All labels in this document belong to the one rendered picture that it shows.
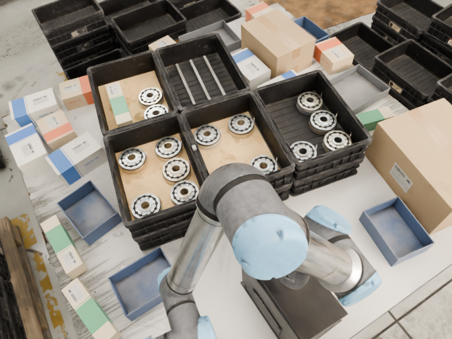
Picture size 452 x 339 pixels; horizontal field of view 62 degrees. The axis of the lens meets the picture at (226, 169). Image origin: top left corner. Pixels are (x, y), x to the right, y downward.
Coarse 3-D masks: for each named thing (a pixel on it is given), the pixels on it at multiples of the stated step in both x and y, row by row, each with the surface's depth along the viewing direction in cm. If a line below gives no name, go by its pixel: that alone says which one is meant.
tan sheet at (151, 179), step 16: (144, 144) 148; (160, 160) 143; (128, 176) 139; (144, 176) 139; (160, 176) 139; (192, 176) 138; (128, 192) 135; (144, 192) 135; (160, 192) 135; (144, 208) 132
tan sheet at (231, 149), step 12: (228, 120) 152; (192, 132) 150; (228, 132) 149; (228, 144) 145; (240, 144) 145; (252, 144) 145; (264, 144) 144; (204, 156) 143; (216, 156) 142; (228, 156) 142; (240, 156) 142; (252, 156) 142; (216, 168) 139; (264, 168) 138
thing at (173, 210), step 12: (156, 120) 141; (180, 120) 140; (120, 132) 138; (108, 156) 132; (204, 180) 126; (120, 204) 121; (180, 204) 120; (192, 204) 121; (156, 216) 118; (132, 228) 119
